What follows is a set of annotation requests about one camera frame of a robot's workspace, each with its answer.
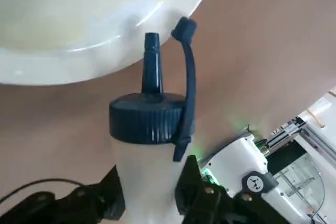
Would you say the aluminium frame side table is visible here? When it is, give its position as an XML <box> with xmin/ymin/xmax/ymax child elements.
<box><xmin>267</xmin><ymin>87</ymin><xmax>336</xmax><ymax>162</ymax></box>

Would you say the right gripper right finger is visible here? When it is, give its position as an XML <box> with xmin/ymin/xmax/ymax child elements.
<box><xmin>174</xmin><ymin>155</ymin><xmax>287</xmax><ymax>224</ymax></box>

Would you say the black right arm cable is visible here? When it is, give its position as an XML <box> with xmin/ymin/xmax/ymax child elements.
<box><xmin>0</xmin><ymin>178</ymin><xmax>85</xmax><ymax>204</ymax></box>

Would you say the transparent blue-capped sauce bottle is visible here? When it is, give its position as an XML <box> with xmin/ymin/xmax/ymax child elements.
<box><xmin>109</xmin><ymin>16</ymin><xmax>198</xmax><ymax>224</ymax></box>

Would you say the clear domed display case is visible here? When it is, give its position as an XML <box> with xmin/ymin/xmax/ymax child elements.
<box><xmin>277</xmin><ymin>152</ymin><xmax>326</xmax><ymax>209</ymax></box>

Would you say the white round plate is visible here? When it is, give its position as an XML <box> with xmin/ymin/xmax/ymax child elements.
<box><xmin>0</xmin><ymin>0</ymin><xmax>219</xmax><ymax>86</ymax></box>

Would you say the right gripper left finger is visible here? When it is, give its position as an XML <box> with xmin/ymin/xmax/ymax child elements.
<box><xmin>0</xmin><ymin>165</ymin><xmax>127</xmax><ymax>224</ymax></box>

